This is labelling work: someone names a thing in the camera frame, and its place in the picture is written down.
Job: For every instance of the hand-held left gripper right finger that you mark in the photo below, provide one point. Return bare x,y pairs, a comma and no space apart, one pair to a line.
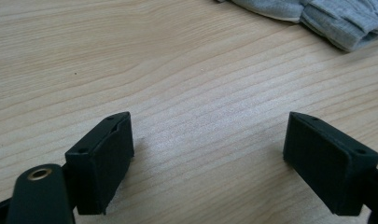
326,161

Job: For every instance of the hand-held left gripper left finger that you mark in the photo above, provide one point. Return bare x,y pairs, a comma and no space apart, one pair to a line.
99,161

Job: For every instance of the grey sweat pants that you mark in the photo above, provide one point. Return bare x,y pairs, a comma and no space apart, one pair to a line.
333,18

